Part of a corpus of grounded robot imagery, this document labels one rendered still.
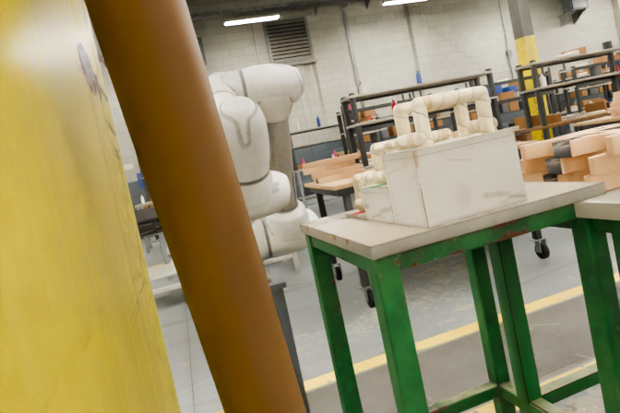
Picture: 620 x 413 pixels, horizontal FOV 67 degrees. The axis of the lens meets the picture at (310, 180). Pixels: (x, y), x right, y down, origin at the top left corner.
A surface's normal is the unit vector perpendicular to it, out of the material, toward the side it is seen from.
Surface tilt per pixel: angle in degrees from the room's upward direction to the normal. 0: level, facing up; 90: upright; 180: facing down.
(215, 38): 90
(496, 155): 90
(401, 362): 90
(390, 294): 90
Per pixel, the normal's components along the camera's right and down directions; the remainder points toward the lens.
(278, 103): 0.33, 0.57
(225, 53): 0.27, 0.00
